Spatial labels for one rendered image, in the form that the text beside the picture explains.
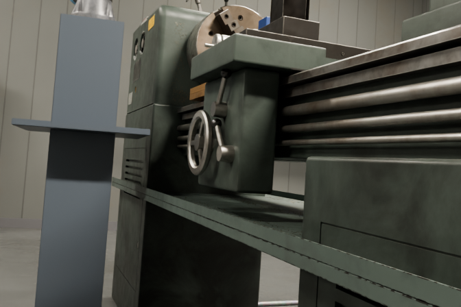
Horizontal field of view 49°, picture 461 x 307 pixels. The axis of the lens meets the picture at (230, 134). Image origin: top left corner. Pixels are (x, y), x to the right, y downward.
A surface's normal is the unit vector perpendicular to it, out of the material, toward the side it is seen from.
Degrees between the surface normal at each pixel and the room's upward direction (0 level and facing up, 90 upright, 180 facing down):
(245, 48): 90
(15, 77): 90
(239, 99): 90
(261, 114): 90
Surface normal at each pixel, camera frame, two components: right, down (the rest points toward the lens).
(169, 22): 0.37, -0.03
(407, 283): -0.93, -0.08
